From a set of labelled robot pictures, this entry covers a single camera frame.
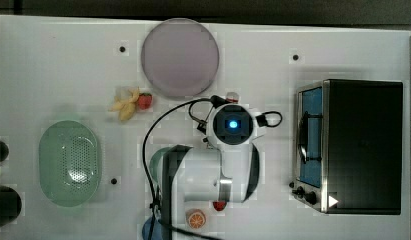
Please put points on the green mug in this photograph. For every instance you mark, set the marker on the green mug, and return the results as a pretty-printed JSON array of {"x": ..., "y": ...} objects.
[{"x": 156, "y": 164}]

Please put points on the black toaster oven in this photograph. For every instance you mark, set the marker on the black toaster oven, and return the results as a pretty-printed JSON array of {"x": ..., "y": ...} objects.
[{"x": 349, "y": 146}]

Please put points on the red toy strawberry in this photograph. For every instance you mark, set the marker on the red toy strawberry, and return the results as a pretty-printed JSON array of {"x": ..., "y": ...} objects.
[{"x": 145, "y": 101}]

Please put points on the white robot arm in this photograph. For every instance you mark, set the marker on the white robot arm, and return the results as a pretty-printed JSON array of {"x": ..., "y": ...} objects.
[{"x": 226, "y": 170}]

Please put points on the purple round plate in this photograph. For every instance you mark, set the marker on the purple round plate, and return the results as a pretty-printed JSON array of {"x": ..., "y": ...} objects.
[{"x": 180, "y": 57}]

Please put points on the small red toy fruit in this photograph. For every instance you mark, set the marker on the small red toy fruit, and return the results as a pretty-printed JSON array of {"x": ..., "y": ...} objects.
[{"x": 219, "y": 205}]

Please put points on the peeled toy banana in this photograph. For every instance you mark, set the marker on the peeled toy banana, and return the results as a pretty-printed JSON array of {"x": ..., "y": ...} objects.
[{"x": 126, "y": 107}]

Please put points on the orange slice toy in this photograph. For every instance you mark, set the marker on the orange slice toy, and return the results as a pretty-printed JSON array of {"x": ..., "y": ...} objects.
[{"x": 195, "y": 218}]

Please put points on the green oval strainer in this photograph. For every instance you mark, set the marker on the green oval strainer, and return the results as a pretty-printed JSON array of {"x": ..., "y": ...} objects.
[{"x": 69, "y": 163}]

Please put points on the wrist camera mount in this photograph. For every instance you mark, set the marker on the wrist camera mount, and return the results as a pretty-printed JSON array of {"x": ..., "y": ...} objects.
[{"x": 261, "y": 120}]

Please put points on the blue cup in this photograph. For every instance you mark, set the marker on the blue cup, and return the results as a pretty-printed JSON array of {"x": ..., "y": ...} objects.
[{"x": 151, "y": 230}]

